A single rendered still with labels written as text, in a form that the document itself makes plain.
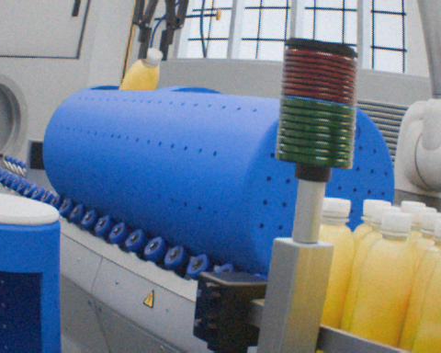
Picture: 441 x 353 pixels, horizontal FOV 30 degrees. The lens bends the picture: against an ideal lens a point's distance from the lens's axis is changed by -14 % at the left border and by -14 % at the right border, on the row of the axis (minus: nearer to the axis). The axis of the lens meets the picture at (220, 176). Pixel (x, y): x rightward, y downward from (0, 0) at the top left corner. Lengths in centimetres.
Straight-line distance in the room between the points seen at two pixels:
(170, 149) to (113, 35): 562
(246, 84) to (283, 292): 322
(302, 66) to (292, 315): 20
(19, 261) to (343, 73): 59
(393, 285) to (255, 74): 298
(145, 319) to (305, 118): 84
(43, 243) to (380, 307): 47
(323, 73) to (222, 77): 336
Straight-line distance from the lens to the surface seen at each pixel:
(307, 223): 71
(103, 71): 698
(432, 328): 87
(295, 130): 69
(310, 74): 69
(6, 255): 113
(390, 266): 95
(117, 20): 703
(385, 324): 96
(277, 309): 72
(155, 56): 182
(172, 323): 141
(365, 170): 133
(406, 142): 197
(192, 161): 134
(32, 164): 240
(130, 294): 155
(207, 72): 414
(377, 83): 334
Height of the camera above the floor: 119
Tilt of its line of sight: 4 degrees down
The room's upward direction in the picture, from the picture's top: 6 degrees clockwise
